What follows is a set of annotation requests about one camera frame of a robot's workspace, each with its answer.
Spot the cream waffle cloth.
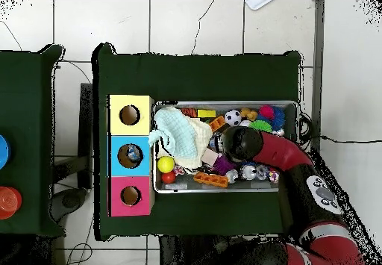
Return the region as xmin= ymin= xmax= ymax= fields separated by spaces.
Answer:
xmin=156 ymin=117 xmax=213 ymax=169

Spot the mint waffle cloth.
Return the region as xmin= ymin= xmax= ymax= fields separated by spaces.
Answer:
xmin=147 ymin=106 xmax=198 ymax=158

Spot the purple spiky ball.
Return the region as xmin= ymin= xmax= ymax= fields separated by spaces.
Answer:
xmin=212 ymin=155 xmax=237 ymax=176

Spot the green spiky ball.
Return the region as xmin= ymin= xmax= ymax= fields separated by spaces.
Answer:
xmin=248 ymin=119 xmax=273 ymax=133

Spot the wooden box with three holes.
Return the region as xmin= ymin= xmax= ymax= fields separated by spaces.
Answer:
xmin=106 ymin=94 xmax=156 ymax=217

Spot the orange toy brick with pegs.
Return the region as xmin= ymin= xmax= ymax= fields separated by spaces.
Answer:
xmin=208 ymin=114 xmax=227 ymax=133

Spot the yellow ball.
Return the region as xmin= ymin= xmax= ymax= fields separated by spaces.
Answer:
xmin=157 ymin=155 xmax=175 ymax=174

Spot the small soccer ball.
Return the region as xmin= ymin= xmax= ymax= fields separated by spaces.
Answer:
xmin=224 ymin=109 xmax=242 ymax=127

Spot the red ball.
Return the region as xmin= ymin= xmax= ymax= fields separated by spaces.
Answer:
xmin=160 ymin=170 xmax=177 ymax=184

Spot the orange flat toy plate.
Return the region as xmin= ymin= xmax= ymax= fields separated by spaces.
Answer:
xmin=192 ymin=171 xmax=229 ymax=188

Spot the dark green table cloth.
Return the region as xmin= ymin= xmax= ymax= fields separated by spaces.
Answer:
xmin=93 ymin=43 xmax=302 ymax=241

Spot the silver drink can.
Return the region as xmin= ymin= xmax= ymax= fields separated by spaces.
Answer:
xmin=240 ymin=163 xmax=257 ymax=181

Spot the white flat object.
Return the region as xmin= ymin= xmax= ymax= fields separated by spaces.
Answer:
xmin=243 ymin=0 xmax=277 ymax=11

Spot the green covered side table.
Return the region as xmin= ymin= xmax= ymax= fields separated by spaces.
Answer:
xmin=0 ymin=44 xmax=66 ymax=237

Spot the blue cup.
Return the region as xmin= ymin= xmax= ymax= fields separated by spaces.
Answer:
xmin=0 ymin=134 xmax=12 ymax=170

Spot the red cup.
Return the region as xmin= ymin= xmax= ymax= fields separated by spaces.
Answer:
xmin=0 ymin=186 xmax=23 ymax=220

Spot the wire mesh bin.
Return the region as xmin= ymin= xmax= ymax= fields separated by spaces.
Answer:
xmin=152 ymin=100 xmax=301 ymax=195

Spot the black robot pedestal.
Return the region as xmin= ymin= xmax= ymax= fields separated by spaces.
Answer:
xmin=159 ymin=234 xmax=232 ymax=265

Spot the black floor cable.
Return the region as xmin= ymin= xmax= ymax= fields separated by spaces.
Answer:
xmin=320 ymin=135 xmax=382 ymax=144

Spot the grey metal rail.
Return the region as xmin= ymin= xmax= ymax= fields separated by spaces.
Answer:
xmin=309 ymin=0 xmax=326 ymax=154

